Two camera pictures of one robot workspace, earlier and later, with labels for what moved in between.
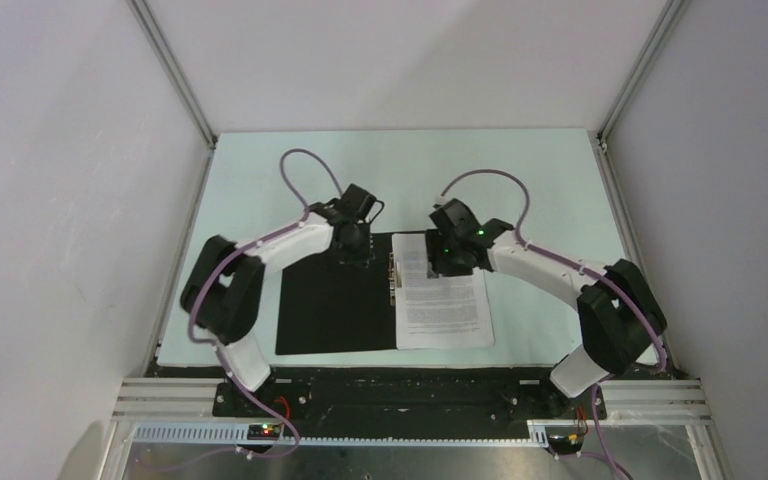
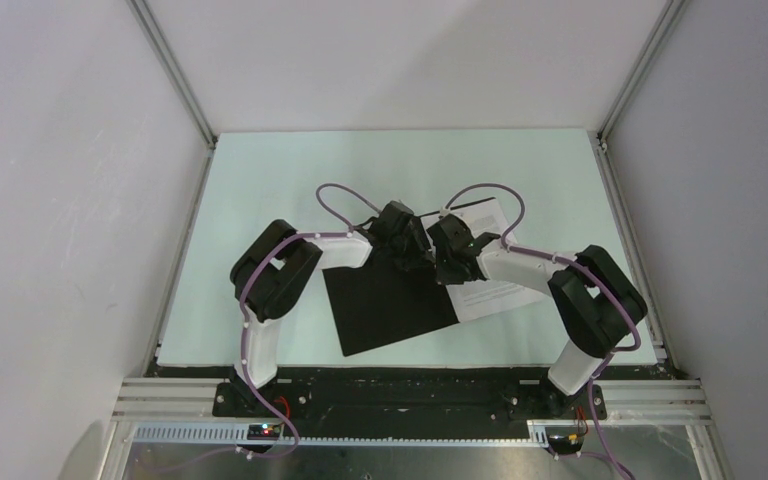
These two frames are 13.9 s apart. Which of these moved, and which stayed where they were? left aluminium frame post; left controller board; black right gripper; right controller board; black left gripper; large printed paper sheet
Moved: large printed paper sheet; black left gripper
Stayed: left controller board; right controller board; left aluminium frame post; black right gripper
